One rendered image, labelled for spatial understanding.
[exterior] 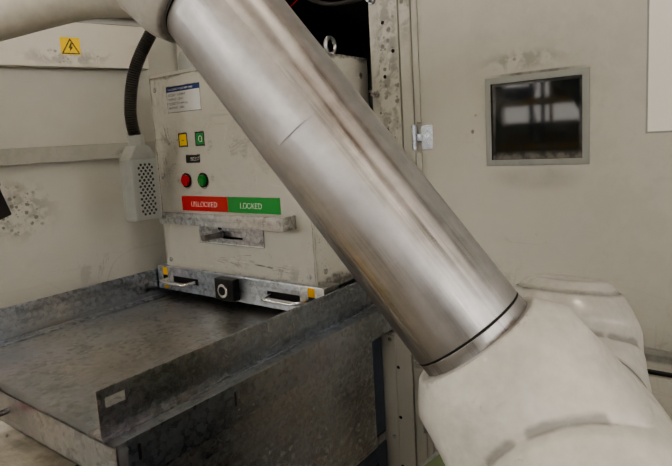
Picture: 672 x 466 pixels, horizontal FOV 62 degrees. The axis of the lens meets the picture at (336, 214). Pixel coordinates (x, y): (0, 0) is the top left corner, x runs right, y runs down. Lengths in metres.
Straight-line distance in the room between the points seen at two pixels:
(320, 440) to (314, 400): 0.09
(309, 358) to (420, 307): 0.63
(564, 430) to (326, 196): 0.23
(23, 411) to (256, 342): 0.37
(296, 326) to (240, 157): 0.40
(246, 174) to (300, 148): 0.78
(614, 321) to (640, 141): 0.46
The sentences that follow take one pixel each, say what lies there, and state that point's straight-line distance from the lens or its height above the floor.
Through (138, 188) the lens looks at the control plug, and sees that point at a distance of 1.36.
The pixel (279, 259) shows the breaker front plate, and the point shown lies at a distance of 1.19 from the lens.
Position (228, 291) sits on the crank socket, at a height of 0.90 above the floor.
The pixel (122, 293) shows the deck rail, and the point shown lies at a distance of 1.46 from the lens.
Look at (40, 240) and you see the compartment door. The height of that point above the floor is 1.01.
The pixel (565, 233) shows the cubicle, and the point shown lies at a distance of 1.06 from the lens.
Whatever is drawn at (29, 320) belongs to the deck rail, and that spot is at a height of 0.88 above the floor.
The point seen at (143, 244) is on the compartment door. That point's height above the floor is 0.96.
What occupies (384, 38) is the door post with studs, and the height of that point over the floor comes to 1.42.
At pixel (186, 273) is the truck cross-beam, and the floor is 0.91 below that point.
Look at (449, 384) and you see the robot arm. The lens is 0.44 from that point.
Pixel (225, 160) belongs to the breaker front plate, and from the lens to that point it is 1.27.
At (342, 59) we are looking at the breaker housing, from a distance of 1.21.
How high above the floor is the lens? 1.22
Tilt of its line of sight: 8 degrees down
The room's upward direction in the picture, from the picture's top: 3 degrees counter-clockwise
